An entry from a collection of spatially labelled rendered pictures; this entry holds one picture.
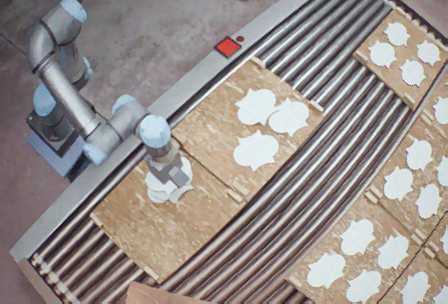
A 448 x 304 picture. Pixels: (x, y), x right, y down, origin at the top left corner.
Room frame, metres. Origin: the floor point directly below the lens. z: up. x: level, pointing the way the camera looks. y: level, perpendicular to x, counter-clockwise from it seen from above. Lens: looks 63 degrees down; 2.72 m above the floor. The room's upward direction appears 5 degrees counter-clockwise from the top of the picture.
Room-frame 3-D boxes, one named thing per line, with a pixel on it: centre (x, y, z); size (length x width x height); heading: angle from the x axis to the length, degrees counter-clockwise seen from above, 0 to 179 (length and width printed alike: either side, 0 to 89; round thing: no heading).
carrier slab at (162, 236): (0.65, 0.22, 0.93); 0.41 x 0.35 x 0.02; 133
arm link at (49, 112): (1.02, 0.62, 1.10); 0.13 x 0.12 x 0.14; 133
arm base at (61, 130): (1.01, 0.63, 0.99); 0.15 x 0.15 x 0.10
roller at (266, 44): (1.09, 0.04, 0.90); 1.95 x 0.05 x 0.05; 132
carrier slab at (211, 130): (0.94, -0.09, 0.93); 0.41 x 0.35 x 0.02; 133
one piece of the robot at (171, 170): (0.72, 0.16, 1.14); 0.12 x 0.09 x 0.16; 43
